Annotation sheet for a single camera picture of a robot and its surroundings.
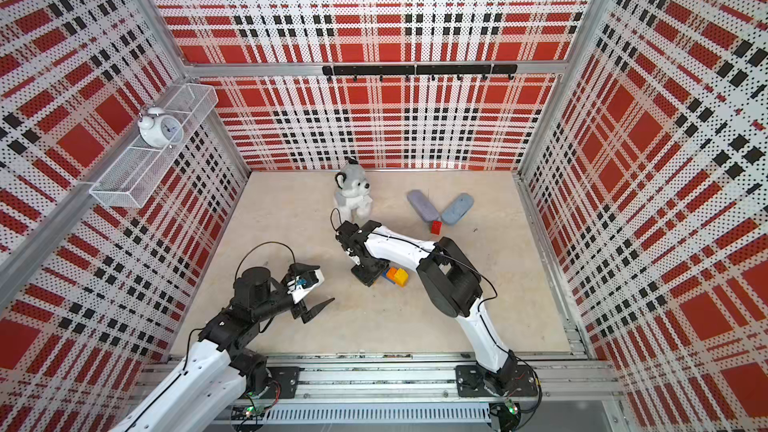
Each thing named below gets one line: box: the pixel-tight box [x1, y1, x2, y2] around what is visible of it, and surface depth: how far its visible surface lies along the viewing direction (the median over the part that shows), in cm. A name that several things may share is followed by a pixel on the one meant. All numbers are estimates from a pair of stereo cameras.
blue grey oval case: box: [441, 192, 475, 225], surface depth 108 cm
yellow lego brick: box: [394, 268, 409, 288], surface depth 88 cm
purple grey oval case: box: [406, 189, 439, 222], surface depth 110 cm
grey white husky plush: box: [334, 157, 373, 223], surface depth 97 cm
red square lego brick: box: [430, 220, 443, 235], surface depth 103 cm
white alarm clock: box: [138, 107, 184, 148], surface depth 73 cm
